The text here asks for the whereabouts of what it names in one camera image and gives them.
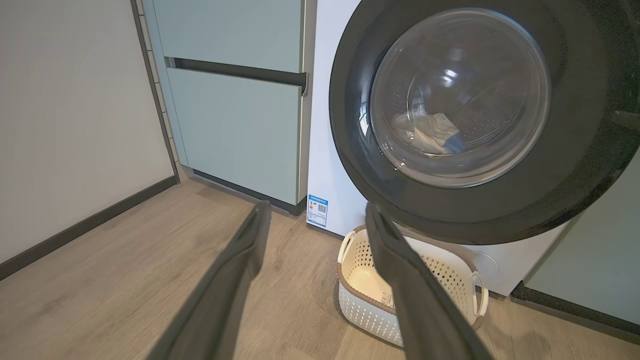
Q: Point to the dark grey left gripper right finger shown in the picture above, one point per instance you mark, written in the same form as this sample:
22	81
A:
425	320

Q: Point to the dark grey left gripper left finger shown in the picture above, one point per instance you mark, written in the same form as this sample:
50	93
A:
215	310

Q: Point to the dark round washer door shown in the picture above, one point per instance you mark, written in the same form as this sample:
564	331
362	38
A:
350	150

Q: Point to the white front-load washing machine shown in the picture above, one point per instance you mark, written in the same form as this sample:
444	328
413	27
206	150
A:
325	125

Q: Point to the basket bottom sticker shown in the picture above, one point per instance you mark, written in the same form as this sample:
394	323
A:
387	300

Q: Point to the white perforated laundry basket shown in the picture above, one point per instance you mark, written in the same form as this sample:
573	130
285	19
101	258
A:
360	310

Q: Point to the round white filter cover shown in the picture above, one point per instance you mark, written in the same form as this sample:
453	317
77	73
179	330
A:
487	262

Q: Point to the dark cabinet plinth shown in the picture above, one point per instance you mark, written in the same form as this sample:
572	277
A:
250	192
575	310

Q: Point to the blue energy label sticker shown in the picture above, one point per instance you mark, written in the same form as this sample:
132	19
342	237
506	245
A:
317	211

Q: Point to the teal drawer cabinet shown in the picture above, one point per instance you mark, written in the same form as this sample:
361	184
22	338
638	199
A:
235	135

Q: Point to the dark wall baseboard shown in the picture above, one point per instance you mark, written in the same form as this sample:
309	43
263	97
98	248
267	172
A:
75	232

